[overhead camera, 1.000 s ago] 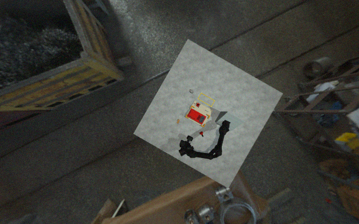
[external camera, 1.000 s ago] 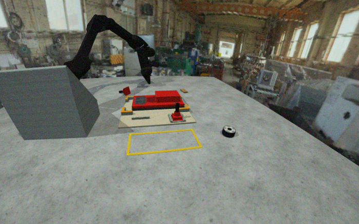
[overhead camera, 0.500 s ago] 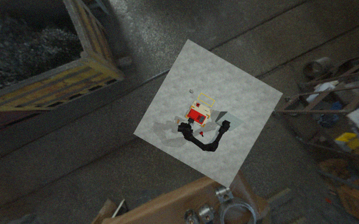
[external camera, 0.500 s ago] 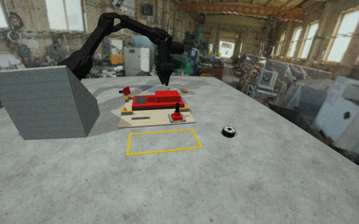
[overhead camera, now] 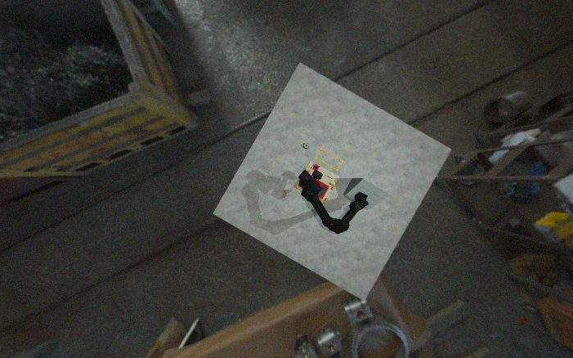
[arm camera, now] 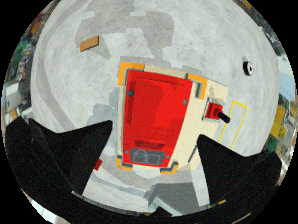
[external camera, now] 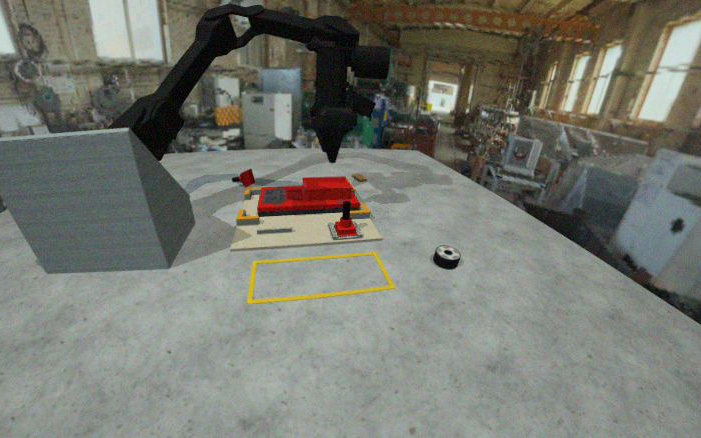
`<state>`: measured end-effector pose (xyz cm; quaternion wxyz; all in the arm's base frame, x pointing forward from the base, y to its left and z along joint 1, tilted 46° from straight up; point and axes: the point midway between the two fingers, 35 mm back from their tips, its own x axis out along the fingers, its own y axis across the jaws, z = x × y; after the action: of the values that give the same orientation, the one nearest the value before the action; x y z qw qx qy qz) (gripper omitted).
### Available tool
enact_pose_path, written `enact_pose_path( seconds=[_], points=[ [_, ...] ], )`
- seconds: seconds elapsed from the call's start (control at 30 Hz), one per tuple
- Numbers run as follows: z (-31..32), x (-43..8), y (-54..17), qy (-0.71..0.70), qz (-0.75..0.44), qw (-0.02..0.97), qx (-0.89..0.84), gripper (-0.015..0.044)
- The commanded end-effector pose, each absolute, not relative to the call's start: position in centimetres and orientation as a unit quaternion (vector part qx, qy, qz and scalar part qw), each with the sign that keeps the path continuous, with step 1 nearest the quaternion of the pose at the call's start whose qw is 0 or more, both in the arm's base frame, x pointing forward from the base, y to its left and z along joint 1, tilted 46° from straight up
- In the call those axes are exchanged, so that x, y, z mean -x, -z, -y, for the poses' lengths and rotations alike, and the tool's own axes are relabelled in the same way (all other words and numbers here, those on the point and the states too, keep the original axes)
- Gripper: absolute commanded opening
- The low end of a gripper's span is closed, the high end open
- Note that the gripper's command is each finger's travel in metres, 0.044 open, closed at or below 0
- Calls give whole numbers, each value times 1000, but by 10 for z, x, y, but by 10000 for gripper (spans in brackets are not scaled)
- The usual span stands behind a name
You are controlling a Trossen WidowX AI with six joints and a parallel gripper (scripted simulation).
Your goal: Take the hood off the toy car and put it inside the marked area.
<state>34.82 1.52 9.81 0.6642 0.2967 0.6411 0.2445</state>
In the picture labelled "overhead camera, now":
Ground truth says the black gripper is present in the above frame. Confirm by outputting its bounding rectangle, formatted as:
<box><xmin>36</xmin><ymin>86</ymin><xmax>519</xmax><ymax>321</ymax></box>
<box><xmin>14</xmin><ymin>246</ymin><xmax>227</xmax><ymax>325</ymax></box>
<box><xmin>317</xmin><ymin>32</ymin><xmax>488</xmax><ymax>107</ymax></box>
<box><xmin>312</xmin><ymin>170</ymin><xmax>323</xmax><ymax>181</ymax></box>

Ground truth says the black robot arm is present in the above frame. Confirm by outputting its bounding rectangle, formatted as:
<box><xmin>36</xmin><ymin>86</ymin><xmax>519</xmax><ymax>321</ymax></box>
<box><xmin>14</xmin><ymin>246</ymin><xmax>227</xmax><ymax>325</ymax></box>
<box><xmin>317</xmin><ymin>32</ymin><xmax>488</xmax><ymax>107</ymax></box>
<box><xmin>298</xmin><ymin>170</ymin><xmax>369</xmax><ymax>234</ymax></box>

